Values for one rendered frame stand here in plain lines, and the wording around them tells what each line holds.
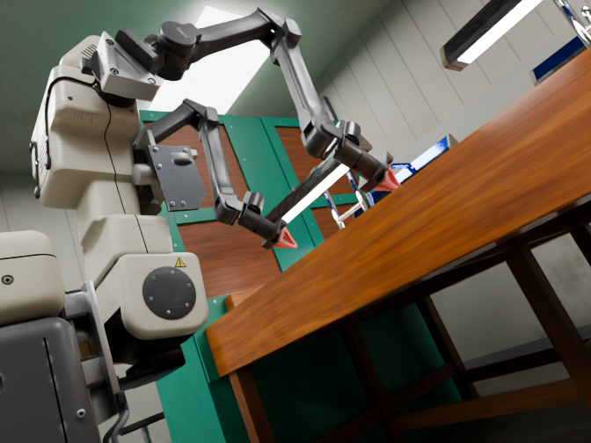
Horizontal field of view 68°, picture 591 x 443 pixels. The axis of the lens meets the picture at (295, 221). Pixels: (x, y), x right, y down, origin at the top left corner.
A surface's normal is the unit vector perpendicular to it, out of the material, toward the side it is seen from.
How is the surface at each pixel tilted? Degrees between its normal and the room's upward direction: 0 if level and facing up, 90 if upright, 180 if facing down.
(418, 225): 90
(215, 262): 90
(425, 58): 90
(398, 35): 90
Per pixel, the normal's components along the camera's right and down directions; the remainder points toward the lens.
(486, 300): -0.73, 0.08
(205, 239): 0.54, -0.46
